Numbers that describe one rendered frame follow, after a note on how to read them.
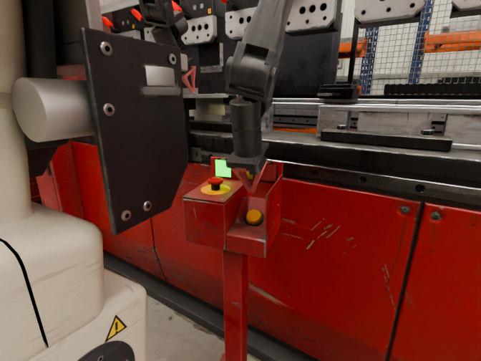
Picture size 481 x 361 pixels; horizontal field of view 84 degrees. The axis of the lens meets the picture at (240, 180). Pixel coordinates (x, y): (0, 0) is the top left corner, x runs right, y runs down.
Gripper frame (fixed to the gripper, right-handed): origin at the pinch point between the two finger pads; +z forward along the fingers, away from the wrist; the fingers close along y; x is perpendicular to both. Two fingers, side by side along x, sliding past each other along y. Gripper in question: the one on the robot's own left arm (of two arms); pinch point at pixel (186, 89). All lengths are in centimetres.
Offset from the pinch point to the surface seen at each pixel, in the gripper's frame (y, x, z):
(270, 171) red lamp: -39.1, 20.4, 10.5
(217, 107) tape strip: -4.9, -5.9, 10.8
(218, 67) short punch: -3.5, -15.7, 0.3
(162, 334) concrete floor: 9, 63, 81
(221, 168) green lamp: -25.8, 23.4, 9.6
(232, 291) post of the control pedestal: -35, 46, 32
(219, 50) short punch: -4.6, -17.8, -4.9
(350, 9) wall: 50, -433, 113
